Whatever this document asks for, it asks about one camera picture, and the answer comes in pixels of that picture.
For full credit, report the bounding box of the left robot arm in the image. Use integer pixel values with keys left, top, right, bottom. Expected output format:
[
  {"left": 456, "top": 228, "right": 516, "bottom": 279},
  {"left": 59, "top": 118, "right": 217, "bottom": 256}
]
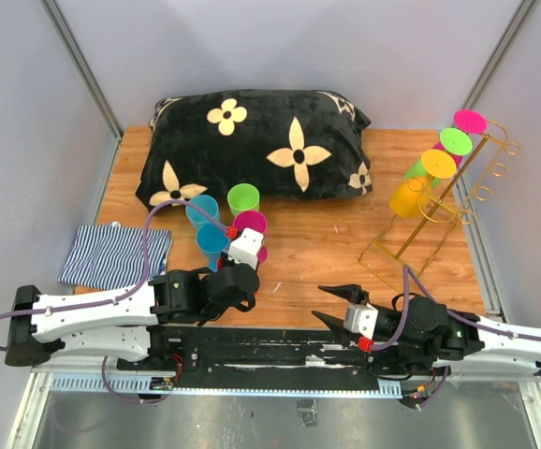
[{"left": 5, "top": 264, "right": 260, "bottom": 370}]

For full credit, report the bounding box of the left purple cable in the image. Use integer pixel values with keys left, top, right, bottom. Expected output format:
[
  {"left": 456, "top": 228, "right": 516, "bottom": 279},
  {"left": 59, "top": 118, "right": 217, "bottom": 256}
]
[{"left": 0, "top": 198, "right": 234, "bottom": 403}]

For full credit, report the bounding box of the yellow wine glass orange base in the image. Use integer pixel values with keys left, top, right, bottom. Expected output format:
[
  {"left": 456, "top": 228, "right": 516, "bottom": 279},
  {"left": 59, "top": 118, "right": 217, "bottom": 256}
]
[{"left": 389, "top": 176, "right": 433, "bottom": 218}]

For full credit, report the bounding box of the light green wine glass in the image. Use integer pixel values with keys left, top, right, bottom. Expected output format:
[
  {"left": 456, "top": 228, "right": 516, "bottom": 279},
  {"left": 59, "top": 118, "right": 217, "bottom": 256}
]
[{"left": 227, "top": 183, "right": 260, "bottom": 217}]

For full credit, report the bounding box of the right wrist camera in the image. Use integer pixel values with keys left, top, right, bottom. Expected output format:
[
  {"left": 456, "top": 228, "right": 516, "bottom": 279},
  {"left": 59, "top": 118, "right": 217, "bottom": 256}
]
[{"left": 344, "top": 303, "right": 378, "bottom": 340}]

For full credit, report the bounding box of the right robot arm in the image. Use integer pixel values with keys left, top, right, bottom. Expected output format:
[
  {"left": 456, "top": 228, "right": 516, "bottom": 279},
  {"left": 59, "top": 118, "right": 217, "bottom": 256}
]
[{"left": 315, "top": 284, "right": 541, "bottom": 380}]

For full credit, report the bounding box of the green glass yellow base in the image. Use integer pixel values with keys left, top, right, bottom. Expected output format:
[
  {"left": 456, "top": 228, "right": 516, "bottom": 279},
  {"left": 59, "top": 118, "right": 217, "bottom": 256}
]
[{"left": 403, "top": 149, "right": 457, "bottom": 189}]

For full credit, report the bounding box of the teal glass green base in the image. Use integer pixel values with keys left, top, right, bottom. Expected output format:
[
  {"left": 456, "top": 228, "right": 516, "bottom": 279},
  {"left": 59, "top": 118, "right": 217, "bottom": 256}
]
[{"left": 196, "top": 223, "right": 229, "bottom": 271}]

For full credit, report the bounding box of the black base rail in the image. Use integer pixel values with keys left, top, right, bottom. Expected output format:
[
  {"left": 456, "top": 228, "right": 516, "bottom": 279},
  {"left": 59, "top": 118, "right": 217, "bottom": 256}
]
[{"left": 33, "top": 326, "right": 456, "bottom": 403}]

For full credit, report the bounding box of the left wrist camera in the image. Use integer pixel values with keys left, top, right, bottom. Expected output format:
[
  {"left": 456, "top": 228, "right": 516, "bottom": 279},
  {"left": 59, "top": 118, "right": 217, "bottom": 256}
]
[{"left": 227, "top": 227, "right": 267, "bottom": 270}]

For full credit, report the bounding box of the blue wine glass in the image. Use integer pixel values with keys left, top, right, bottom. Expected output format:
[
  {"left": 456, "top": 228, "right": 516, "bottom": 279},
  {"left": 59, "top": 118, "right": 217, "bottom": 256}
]
[{"left": 185, "top": 195, "right": 220, "bottom": 230}]

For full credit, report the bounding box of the magenta glass green base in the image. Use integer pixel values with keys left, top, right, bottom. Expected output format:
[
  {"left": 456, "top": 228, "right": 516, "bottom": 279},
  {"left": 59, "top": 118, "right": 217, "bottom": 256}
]
[{"left": 433, "top": 127, "right": 473, "bottom": 166}]

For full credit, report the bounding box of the gold wire glass rack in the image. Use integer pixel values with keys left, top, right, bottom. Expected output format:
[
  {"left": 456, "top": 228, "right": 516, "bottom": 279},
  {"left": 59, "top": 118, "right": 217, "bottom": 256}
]
[{"left": 358, "top": 118, "right": 521, "bottom": 291}]

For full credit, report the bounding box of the blue white striped cloth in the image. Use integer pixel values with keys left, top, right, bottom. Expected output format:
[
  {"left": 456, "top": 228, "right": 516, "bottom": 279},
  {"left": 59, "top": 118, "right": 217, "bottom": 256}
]
[{"left": 58, "top": 222, "right": 172, "bottom": 290}]

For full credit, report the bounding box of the pink base wine glass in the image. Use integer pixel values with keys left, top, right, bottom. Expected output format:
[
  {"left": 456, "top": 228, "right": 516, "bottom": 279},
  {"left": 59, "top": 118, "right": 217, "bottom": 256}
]
[{"left": 453, "top": 109, "right": 488, "bottom": 134}]

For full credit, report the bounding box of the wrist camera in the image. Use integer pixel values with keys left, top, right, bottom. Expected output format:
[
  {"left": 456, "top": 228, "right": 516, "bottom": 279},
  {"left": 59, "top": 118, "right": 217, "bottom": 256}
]
[
  {"left": 344, "top": 303, "right": 378, "bottom": 340},
  {"left": 227, "top": 227, "right": 267, "bottom": 270}
]

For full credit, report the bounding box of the black floral plush pillow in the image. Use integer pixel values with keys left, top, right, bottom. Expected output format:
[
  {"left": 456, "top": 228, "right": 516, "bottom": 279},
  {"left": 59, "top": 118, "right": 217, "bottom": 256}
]
[{"left": 136, "top": 89, "right": 373, "bottom": 210}]

